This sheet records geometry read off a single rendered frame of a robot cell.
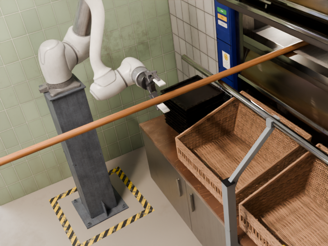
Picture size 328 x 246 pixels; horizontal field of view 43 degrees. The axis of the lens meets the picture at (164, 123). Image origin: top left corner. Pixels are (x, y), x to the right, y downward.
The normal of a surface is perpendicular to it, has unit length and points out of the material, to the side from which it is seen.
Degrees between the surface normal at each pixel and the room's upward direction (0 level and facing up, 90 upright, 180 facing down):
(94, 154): 90
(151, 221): 0
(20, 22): 90
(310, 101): 70
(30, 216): 0
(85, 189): 90
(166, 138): 0
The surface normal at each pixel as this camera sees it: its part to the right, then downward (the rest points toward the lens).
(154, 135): -0.13, -0.81
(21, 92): 0.45, 0.47
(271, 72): -0.88, 0.06
